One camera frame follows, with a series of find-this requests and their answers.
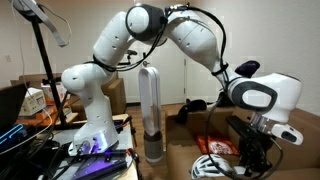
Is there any white bicycle helmet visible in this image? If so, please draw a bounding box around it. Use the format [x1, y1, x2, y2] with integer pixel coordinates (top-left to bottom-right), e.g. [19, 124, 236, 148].
[190, 153, 236, 180]

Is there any red orange gift bag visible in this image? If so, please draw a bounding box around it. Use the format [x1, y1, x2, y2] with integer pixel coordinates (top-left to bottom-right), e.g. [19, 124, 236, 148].
[194, 133, 241, 157]

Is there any camera with grey strap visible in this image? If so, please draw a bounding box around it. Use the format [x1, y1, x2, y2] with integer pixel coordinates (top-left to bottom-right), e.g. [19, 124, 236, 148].
[11, 0, 73, 48]

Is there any white box with red print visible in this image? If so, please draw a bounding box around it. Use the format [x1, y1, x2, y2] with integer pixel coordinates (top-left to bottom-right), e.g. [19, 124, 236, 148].
[41, 81, 70, 106]

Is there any black bar clamp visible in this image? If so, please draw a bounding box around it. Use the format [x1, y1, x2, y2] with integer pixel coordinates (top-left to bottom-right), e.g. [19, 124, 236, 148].
[125, 147, 143, 180]

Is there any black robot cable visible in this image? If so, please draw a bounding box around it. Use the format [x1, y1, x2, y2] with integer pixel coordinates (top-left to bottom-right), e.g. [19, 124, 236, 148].
[84, 3, 284, 180]

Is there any black golf headcover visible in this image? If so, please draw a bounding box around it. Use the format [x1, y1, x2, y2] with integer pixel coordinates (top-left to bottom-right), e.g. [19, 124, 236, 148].
[175, 98, 209, 125]

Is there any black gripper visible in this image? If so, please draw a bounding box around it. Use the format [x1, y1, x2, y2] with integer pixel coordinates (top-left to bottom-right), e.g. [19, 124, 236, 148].
[237, 132, 275, 178]

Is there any black tripod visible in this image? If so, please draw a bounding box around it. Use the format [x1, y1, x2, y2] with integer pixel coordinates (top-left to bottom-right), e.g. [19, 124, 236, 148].
[30, 13, 80, 130]

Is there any white cardboard box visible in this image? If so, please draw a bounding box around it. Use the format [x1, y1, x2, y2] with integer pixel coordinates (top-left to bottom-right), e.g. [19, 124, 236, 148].
[18, 87, 48, 118]

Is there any red handled bar clamp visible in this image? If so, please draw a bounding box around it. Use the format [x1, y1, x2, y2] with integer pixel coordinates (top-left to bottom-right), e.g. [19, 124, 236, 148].
[113, 115, 138, 148]

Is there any brown cardboard box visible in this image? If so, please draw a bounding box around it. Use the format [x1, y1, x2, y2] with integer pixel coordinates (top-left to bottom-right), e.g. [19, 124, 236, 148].
[99, 77, 128, 116]

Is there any black laptop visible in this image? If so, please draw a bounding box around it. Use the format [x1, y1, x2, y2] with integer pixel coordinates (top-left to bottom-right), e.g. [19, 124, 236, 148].
[0, 82, 32, 138]

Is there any navy baseball cap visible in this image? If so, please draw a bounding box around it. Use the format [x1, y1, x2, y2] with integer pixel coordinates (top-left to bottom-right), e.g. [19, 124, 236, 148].
[234, 59, 261, 79]

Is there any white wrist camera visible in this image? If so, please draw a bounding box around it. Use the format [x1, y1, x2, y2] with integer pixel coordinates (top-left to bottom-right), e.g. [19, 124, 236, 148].
[271, 123, 305, 146]

